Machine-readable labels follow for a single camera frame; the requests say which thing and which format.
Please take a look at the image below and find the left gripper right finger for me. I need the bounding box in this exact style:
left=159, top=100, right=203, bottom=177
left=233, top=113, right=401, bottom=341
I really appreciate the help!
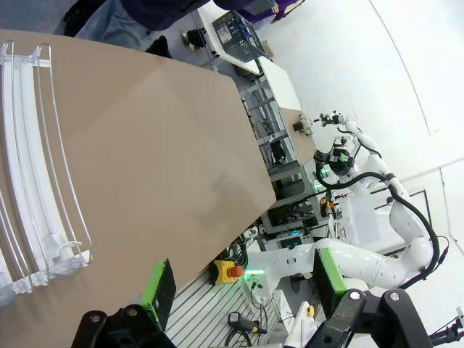
left=311, top=248, right=432, bottom=348

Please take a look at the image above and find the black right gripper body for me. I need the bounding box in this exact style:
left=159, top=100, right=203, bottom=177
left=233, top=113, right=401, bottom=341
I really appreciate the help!
left=313, top=139, right=355, bottom=179

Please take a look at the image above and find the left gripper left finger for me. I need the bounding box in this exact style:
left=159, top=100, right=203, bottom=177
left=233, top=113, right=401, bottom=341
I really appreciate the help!
left=70, top=257, right=178, bottom=348

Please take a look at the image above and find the grey plastic basket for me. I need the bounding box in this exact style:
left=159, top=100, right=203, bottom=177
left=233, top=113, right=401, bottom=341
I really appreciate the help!
left=212, top=10, right=240, bottom=48
left=231, top=16, right=266, bottom=61

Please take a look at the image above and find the brown background table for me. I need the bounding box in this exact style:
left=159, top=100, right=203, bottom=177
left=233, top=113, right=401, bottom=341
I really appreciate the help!
left=281, top=107, right=317, bottom=166

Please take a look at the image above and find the small object on background table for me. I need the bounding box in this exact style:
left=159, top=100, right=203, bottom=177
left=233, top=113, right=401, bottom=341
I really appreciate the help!
left=292, top=115, right=315, bottom=136

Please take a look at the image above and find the yellow emergency stop button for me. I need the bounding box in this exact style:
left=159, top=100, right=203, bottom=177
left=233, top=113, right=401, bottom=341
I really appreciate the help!
left=212, top=259, right=244, bottom=286

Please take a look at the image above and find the black yellow handheld scanner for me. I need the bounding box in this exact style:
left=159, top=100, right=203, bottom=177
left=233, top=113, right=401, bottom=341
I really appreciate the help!
left=227, top=311, right=269, bottom=335

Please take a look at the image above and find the white table top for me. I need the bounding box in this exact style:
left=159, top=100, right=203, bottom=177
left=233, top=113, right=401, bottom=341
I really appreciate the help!
left=259, top=57, right=304, bottom=112

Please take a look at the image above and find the white side table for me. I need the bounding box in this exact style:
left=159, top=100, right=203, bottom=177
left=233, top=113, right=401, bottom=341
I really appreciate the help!
left=197, top=9, right=268, bottom=75

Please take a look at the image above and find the person in black trousers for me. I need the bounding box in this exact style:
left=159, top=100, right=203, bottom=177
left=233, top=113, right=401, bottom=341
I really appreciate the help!
left=179, top=28, right=208, bottom=51

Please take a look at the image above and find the person in navy jacket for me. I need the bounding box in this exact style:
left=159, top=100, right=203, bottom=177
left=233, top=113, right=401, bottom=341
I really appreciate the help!
left=64, top=0, right=254, bottom=59

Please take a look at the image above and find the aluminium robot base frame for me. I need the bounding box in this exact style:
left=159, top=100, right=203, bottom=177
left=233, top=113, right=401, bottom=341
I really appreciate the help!
left=170, top=278, right=291, bottom=348

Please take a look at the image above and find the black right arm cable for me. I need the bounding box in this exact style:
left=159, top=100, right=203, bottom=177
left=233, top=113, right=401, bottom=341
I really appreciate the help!
left=315, top=170, right=450, bottom=287

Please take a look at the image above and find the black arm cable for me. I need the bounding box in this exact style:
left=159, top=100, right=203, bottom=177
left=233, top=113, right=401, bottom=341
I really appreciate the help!
left=315, top=170, right=450, bottom=287
left=429, top=306, right=464, bottom=344

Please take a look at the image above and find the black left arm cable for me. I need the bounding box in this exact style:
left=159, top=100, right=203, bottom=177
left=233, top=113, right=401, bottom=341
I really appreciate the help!
left=429, top=306, right=464, bottom=344

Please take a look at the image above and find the white wire can dispenser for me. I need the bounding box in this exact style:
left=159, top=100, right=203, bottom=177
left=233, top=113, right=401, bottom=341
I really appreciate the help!
left=0, top=42, right=94, bottom=309

